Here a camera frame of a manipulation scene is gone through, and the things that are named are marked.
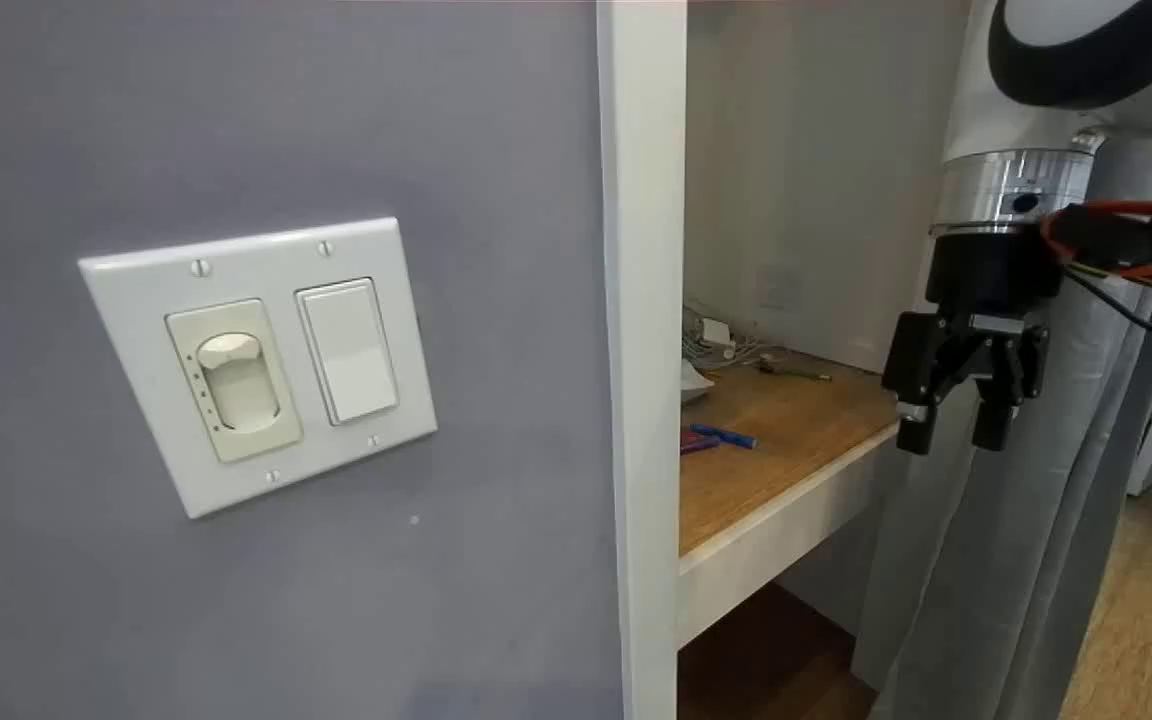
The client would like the small white box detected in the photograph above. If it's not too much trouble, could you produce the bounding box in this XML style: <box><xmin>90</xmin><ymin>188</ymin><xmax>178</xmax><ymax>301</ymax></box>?
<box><xmin>690</xmin><ymin>314</ymin><xmax>744</xmax><ymax>363</ymax></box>

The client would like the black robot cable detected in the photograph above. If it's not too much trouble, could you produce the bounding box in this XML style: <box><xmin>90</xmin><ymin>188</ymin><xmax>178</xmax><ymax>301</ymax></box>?
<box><xmin>1063</xmin><ymin>255</ymin><xmax>1152</xmax><ymax>391</ymax></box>

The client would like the wooden shelf board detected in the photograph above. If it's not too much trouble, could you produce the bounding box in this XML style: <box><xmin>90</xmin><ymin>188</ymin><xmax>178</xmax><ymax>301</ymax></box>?
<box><xmin>677</xmin><ymin>346</ymin><xmax>921</xmax><ymax>650</ymax></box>

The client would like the grey curtain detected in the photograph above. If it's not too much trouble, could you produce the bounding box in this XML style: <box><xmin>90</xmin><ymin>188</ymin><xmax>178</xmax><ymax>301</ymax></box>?
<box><xmin>853</xmin><ymin>122</ymin><xmax>1152</xmax><ymax>720</ymax></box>

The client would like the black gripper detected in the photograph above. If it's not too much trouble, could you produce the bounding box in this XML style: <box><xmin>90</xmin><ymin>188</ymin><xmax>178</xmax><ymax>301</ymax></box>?
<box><xmin>879</xmin><ymin>228</ymin><xmax>1070</xmax><ymax>458</ymax></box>

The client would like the white closet frame trim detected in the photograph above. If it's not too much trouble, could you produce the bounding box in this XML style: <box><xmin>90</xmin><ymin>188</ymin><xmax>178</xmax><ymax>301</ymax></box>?
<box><xmin>592</xmin><ymin>0</ymin><xmax>697</xmax><ymax>720</ymax></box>

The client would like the blue marker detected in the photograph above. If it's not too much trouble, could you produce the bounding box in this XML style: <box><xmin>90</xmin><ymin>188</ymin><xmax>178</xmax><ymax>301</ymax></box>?
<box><xmin>688</xmin><ymin>420</ymin><xmax>759</xmax><ymax>451</ymax></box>

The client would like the orange cable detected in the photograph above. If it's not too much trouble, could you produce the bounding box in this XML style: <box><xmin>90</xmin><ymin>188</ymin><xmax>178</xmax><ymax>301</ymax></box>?
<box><xmin>1034</xmin><ymin>195</ymin><xmax>1152</xmax><ymax>290</ymax></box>

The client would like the white flat object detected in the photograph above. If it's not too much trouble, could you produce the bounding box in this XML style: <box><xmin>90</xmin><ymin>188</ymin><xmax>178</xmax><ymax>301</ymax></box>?
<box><xmin>677</xmin><ymin>355</ymin><xmax>719</xmax><ymax>408</ymax></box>

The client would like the beige dimmer slider switch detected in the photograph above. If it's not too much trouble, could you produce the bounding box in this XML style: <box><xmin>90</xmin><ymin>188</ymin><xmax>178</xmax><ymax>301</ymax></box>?
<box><xmin>165</xmin><ymin>296</ymin><xmax>309</xmax><ymax>469</ymax></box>

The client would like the white wall switch plate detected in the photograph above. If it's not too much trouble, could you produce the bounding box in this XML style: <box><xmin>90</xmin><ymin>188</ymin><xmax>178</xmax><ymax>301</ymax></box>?
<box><xmin>77</xmin><ymin>213</ymin><xmax>444</xmax><ymax>522</ymax></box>

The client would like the small metal object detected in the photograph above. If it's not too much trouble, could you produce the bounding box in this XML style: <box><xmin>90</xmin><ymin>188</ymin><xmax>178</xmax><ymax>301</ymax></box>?
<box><xmin>751</xmin><ymin>343</ymin><xmax>836</xmax><ymax>388</ymax></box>

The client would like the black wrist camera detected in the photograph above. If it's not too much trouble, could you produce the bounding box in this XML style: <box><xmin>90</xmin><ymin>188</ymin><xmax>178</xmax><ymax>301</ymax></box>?
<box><xmin>1047</xmin><ymin>208</ymin><xmax>1152</xmax><ymax>285</ymax></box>

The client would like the white rocker switch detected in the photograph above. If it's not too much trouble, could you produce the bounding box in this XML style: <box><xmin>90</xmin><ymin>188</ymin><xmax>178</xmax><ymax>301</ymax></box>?
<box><xmin>290</xmin><ymin>271</ymin><xmax>405</xmax><ymax>427</ymax></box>

